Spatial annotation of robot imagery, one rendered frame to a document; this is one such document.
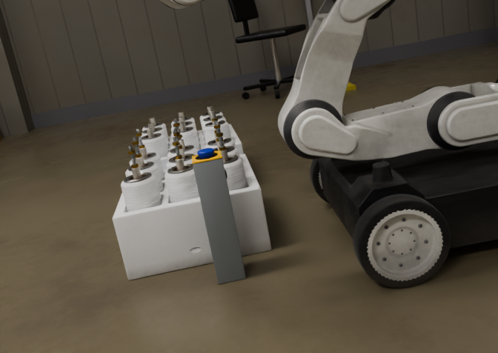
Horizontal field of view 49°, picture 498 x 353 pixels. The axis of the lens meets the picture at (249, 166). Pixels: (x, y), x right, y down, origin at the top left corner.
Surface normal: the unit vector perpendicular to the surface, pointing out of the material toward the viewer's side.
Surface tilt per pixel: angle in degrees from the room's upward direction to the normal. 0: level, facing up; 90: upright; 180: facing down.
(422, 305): 0
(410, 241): 90
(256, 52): 90
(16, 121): 90
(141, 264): 90
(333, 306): 0
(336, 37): 114
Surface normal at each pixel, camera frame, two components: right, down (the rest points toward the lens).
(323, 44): 0.01, 0.64
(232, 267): 0.11, 0.25
